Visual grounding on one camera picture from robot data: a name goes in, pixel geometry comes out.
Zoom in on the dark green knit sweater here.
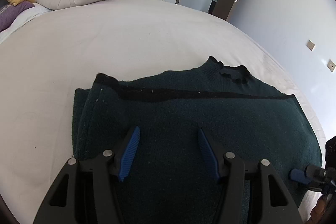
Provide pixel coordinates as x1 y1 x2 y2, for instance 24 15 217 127
72 57 322 223

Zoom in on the person's right hand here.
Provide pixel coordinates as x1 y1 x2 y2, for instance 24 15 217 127
306 196 327 224

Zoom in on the white bed mattress sheet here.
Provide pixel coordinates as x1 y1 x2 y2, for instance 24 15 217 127
1 0 326 223

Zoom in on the purple patterned cushion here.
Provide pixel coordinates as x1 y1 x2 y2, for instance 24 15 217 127
0 1 34 32

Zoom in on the lower beige wall socket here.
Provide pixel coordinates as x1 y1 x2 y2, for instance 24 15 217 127
327 59 336 72

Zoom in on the upper beige wall switch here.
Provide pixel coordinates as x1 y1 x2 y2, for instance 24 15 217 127
306 40 315 51

